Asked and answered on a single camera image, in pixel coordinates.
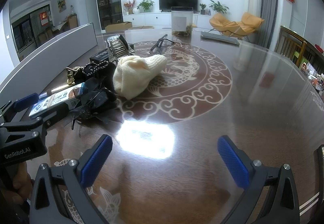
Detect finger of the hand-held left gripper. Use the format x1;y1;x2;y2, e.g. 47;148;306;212
0;102;70;139
0;93;39;123

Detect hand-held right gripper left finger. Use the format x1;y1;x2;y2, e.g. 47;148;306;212
29;134;113;224

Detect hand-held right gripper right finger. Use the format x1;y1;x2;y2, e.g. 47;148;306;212
217;135;302;224

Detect blue white toothpaste box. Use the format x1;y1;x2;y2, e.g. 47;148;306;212
28;82;85;118

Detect black feather hair accessory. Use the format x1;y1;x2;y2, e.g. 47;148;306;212
68;77;117;131

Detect white storage bin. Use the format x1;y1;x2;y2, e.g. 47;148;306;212
0;23;98;105

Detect black fuzzy chain hair accessory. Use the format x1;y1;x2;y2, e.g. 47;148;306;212
81;60;117;83

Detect black box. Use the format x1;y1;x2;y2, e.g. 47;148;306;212
90;48;112;65

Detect rhinestone bow hair clip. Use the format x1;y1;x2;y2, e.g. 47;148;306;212
108;38;134;65

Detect cream knit hat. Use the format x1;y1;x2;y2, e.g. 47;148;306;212
113;55;168;100

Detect patterned wooden desktop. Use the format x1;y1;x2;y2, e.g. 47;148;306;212
15;28;324;224

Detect person's left hand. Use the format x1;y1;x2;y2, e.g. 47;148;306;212
11;161;35;201

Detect brown cosmetic tube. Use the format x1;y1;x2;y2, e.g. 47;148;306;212
40;87;59;98

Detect gold hair clip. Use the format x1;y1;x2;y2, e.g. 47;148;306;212
66;66;81;85

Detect red door sign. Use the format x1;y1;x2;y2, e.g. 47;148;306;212
39;11;49;26

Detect silver foil packet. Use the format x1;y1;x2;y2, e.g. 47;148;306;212
106;34;126;42

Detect cardboard box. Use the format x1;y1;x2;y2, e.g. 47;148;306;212
104;21;132;32

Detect black eyeglasses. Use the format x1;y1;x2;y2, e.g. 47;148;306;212
150;35;175;53

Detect grey laptop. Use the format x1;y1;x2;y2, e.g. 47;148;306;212
201;31;240;46

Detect wooden chair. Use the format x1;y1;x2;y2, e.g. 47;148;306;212
275;25;308;62

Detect red flower bouquet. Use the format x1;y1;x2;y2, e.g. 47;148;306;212
124;0;137;15

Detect white television cabinet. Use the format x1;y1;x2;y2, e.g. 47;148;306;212
126;11;215;29

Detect orange lounge chair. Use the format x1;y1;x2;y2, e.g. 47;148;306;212
209;12;265;37

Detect green potted plant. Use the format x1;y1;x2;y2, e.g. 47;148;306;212
137;0;155;13

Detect leafy potted plant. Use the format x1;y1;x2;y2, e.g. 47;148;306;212
209;0;229;14

